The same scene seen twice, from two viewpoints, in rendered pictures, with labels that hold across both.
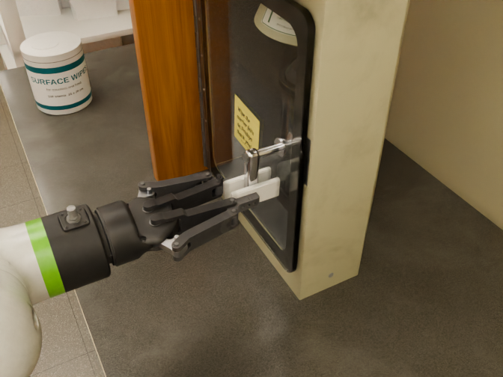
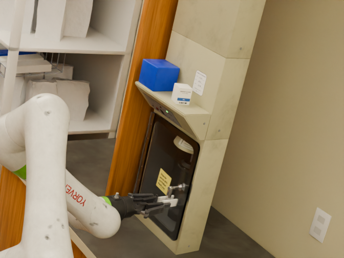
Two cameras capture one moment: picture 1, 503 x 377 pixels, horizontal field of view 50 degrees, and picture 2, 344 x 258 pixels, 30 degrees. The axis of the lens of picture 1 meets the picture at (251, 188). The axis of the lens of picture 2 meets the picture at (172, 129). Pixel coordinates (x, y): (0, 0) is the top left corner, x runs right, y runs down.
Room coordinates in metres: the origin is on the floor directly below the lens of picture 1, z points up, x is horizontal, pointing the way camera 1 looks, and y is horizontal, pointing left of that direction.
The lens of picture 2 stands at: (-1.48, 0.47, 2.19)
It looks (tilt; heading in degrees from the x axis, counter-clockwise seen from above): 20 degrees down; 348
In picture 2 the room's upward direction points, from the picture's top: 13 degrees clockwise
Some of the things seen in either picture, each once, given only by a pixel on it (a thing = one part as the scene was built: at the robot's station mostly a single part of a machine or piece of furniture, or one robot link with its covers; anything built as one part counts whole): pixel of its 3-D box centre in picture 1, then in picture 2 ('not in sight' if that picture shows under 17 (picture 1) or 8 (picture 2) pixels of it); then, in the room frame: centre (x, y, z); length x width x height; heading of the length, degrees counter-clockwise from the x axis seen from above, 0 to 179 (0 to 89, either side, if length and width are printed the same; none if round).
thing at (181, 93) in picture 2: not in sight; (181, 93); (0.61, 0.03, 1.54); 0.05 x 0.05 x 0.06; 13
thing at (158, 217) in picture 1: (194, 217); (149, 207); (0.51, 0.07, 1.14); 0.11 x 0.01 x 0.04; 112
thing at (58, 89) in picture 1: (58, 72); not in sight; (1.14, 0.45, 1.02); 0.13 x 0.13 x 0.15
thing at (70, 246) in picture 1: (78, 244); (112, 207); (0.45, 0.20, 1.15); 0.09 x 0.06 x 0.12; 28
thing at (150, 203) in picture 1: (184, 200); (144, 201); (0.54, 0.09, 1.14); 0.11 x 0.01 x 0.04; 124
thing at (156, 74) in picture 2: not in sight; (158, 74); (0.74, 0.10, 1.56); 0.10 x 0.10 x 0.09; 28
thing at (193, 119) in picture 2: not in sight; (169, 109); (0.65, 0.05, 1.46); 0.32 x 0.11 x 0.10; 28
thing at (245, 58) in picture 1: (245, 114); (164, 175); (0.68, 0.01, 1.19); 0.30 x 0.01 x 0.40; 28
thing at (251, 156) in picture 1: (262, 172); (172, 195); (0.57, -0.01, 1.17); 0.05 x 0.03 x 0.10; 118
